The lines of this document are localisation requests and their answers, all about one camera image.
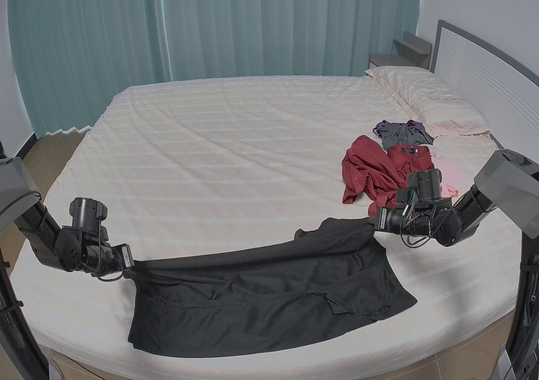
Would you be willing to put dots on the blue-green curtain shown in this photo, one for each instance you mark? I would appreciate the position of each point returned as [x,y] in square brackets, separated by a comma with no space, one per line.
[84,33]
[294,11]

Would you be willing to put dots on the dark red shirt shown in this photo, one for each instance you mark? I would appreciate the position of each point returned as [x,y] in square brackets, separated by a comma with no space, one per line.
[370,167]

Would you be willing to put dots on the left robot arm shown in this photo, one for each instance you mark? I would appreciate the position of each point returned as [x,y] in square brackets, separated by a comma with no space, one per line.
[50,239]

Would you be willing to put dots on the bed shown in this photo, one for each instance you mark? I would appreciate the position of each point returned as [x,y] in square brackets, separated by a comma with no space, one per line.
[231,138]

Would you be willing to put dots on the purple garment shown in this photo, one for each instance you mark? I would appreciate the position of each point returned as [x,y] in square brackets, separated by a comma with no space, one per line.
[381,127]

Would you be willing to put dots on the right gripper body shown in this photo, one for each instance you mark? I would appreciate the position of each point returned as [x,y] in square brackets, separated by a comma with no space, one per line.
[389,220]

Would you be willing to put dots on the pink garment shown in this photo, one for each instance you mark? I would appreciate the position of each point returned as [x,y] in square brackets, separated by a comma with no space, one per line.
[450,176]

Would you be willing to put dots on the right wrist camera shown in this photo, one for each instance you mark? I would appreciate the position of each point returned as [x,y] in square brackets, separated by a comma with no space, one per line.
[403,194]

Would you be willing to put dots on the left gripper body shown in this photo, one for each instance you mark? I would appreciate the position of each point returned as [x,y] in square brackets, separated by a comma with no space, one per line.
[122,257]

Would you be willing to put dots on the grey bedside table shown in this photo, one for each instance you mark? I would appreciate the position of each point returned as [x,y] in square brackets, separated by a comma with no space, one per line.
[396,60]

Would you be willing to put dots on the cream pillow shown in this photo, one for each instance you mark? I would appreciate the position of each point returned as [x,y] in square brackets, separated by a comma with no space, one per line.
[438,100]

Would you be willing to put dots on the black T-shirt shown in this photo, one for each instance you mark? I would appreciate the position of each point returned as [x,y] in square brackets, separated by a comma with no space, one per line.
[261,298]

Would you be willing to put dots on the grey garment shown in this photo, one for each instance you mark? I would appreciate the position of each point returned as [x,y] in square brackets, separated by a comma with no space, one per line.
[404,136]

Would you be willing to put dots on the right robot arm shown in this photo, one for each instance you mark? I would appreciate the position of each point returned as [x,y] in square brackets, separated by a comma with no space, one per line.
[505,184]

